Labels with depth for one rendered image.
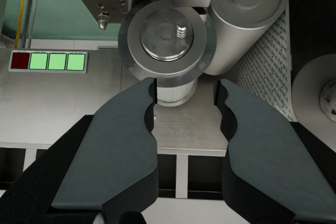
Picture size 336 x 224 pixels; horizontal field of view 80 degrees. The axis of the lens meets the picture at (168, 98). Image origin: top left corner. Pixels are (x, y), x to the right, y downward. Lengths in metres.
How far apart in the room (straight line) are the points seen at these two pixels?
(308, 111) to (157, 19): 0.25
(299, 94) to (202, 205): 0.43
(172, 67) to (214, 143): 0.38
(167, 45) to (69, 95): 0.47
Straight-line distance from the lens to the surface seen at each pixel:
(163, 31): 0.30
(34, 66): 0.77
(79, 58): 0.71
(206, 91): 0.63
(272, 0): 0.38
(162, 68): 0.29
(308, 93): 0.35
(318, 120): 0.35
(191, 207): 0.65
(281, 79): 0.35
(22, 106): 0.77
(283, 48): 0.36
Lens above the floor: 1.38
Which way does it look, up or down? 9 degrees down
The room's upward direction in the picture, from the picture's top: 178 degrees counter-clockwise
